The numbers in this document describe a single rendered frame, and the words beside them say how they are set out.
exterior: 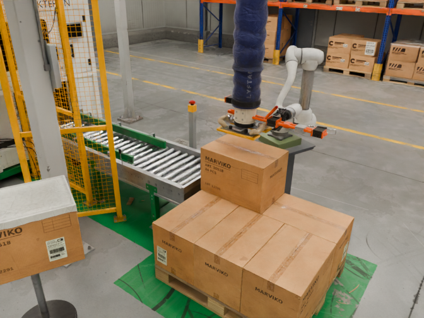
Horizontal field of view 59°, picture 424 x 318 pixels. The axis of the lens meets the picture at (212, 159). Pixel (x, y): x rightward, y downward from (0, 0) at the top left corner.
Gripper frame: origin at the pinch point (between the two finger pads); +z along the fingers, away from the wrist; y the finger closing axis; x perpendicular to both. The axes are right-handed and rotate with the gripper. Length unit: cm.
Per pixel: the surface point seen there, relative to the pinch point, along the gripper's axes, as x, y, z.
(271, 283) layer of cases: -45, 70, 80
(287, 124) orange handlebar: -11.1, -1.4, 2.9
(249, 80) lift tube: 19.6, -29.7, 7.6
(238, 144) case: 34.5, 29.3, -5.6
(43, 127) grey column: 133, 3, 105
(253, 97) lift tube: 16.5, -16.9, 5.0
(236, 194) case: 19, 60, 20
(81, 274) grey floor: 108, 124, 112
